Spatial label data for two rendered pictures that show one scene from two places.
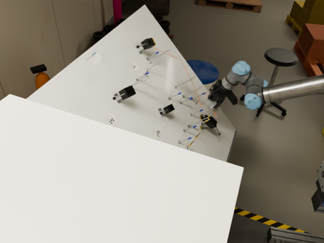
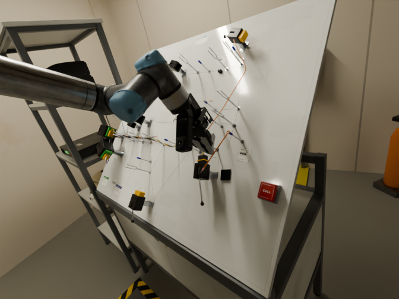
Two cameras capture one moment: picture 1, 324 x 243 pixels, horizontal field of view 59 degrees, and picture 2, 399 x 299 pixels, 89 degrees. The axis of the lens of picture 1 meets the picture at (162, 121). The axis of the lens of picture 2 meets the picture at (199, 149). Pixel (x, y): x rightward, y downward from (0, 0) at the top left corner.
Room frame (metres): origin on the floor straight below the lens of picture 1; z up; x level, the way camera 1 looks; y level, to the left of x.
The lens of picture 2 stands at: (1.56, -0.85, 1.49)
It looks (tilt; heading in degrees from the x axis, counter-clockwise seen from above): 24 degrees down; 118
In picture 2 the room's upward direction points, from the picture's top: 14 degrees counter-clockwise
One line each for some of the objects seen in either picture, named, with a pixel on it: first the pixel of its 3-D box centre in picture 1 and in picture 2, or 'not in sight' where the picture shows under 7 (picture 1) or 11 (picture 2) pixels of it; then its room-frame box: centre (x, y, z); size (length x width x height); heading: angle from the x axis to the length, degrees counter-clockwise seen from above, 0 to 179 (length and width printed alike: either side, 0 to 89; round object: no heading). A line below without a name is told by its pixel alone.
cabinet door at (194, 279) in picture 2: not in sight; (207, 284); (1.20, -0.38, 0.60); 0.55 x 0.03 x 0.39; 161
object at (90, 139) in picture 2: not in sight; (90, 143); (0.16, 0.12, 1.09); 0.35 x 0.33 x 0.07; 161
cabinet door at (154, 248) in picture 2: not in sight; (140, 234); (0.68, -0.20, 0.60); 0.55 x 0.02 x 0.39; 161
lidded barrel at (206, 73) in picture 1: (194, 91); not in sight; (2.73, -0.36, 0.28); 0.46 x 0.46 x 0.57
